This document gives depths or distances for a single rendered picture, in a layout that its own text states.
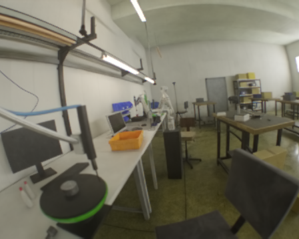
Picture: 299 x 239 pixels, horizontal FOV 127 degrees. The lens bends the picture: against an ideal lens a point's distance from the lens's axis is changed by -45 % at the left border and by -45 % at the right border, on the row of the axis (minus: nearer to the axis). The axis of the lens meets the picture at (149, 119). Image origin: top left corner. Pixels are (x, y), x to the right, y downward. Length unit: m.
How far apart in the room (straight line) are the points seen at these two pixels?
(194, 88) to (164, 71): 1.79
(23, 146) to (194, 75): 7.15
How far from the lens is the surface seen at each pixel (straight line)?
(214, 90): 7.43
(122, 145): 1.33
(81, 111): 0.48
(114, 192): 0.78
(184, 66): 7.33
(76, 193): 0.57
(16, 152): 1.17
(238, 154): 0.69
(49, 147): 1.22
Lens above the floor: 1.37
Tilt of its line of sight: 9 degrees down
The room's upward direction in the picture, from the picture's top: 8 degrees counter-clockwise
